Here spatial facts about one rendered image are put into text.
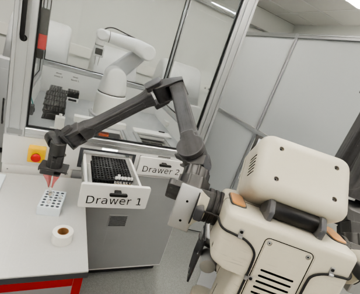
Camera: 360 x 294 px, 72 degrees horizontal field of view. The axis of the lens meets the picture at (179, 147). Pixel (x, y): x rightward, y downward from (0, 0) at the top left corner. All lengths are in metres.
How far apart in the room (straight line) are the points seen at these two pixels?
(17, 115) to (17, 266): 0.64
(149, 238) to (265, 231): 1.32
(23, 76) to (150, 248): 1.29
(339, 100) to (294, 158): 1.77
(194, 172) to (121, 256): 1.30
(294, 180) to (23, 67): 1.09
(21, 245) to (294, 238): 0.84
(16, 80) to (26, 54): 0.12
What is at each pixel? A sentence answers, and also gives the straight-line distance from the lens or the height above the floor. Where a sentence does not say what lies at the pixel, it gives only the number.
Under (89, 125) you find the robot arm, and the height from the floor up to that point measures 1.15.
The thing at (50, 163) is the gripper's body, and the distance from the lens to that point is 1.06.
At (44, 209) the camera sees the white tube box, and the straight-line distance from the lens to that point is 1.13.
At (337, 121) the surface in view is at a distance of 2.29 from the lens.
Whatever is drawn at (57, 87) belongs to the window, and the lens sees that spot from 1.26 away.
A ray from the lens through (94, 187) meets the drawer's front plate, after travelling 1.06.
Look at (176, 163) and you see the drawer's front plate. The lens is 1.47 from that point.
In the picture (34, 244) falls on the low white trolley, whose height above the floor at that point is 0.76.
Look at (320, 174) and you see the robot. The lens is 0.61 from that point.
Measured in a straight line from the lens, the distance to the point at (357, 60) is 2.38.
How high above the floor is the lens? 1.48
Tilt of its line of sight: 19 degrees down
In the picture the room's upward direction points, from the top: 19 degrees clockwise
